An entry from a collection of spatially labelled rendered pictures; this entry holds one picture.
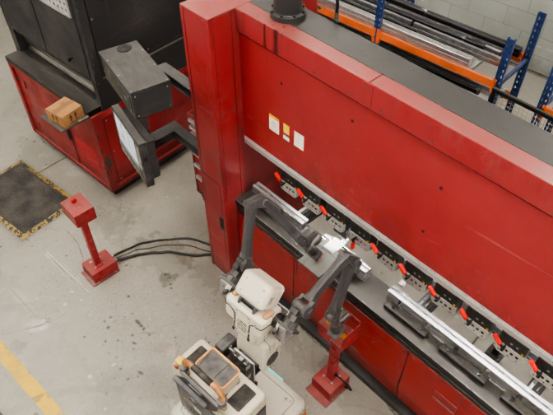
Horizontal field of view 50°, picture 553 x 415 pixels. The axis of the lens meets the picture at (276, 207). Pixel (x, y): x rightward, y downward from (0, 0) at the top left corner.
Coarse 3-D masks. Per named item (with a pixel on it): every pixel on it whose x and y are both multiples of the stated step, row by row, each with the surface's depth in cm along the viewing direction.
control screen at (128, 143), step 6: (114, 114) 377; (120, 126) 375; (120, 132) 383; (126, 132) 366; (120, 138) 392; (126, 138) 374; (126, 144) 382; (132, 144) 364; (132, 150) 371; (132, 156) 379
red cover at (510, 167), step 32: (256, 32) 317; (288, 32) 302; (320, 64) 291; (352, 64) 282; (352, 96) 286; (384, 96) 269; (416, 96) 265; (416, 128) 264; (448, 128) 250; (480, 128) 249; (480, 160) 246; (512, 160) 236; (512, 192) 242; (544, 192) 230
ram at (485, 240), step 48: (240, 48) 339; (288, 96) 328; (336, 96) 297; (288, 144) 352; (336, 144) 317; (384, 144) 288; (336, 192) 340; (384, 192) 307; (432, 192) 280; (480, 192) 258; (384, 240) 329; (432, 240) 298; (480, 240) 273; (528, 240) 251; (480, 288) 290; (528, 288) 265; (528, 336) 281
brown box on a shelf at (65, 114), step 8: (64, 96) 465; (56, 104) 459; (64, 104) 458; (72, 104) 458; (48, 112) 455; (56, 112) 451; (64, 112) 451; (72, 112) 454; (80, 112) 460; (48, 120) 462; (56, 120) 455; (64, 120) 451; (72, 120) 457; (80, 120) 461; (56, 128) 456; (64, 128) 455
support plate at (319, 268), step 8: (328, 240) 376; (320, 248) 372; (304, 256) 368; (328, 256) 368; (336, 256) 368; (304, 264) 363; (312, 264) 363; (320, 264) 363; (328, 264) 363; (312, 272) 360; (320, 272) 359
